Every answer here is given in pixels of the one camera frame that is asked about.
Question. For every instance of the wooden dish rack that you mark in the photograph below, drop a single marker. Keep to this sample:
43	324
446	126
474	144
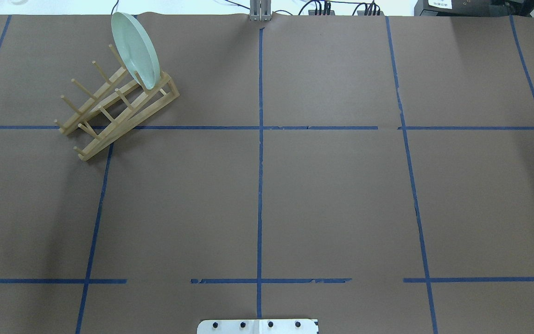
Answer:
116	107

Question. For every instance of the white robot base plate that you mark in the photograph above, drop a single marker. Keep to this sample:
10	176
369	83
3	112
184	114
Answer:
259	326

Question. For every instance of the aluminium frame post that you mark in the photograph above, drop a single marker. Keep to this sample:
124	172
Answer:
260	10

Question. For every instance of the pale green plate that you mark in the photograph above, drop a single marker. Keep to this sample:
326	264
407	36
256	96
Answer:
135	49

